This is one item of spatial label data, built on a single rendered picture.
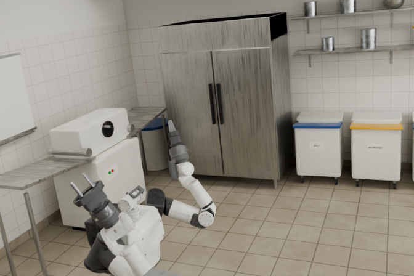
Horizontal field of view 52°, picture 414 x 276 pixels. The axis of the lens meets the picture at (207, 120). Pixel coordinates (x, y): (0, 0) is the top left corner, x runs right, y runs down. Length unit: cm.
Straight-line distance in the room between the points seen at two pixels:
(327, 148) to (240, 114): 108
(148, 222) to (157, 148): 418
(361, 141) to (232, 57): 173
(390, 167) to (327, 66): 144
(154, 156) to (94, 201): 460
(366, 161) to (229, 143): 158
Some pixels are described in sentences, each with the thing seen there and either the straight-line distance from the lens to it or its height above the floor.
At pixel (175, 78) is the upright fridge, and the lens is 525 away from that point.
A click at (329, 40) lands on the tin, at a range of 533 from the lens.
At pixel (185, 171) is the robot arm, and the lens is 210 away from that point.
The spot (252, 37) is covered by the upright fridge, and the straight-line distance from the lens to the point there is 485.
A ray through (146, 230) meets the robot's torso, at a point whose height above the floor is 133.
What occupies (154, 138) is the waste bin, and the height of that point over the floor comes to 49.
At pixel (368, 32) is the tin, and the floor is 175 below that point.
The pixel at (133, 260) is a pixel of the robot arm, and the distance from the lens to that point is 172.
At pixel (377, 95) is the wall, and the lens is 564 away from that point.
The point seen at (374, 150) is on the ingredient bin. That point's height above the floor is 49.
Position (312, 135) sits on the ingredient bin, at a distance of 516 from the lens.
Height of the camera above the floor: 228
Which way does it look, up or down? 16 degrees down
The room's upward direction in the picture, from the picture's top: 6 degrees counter-clockwise
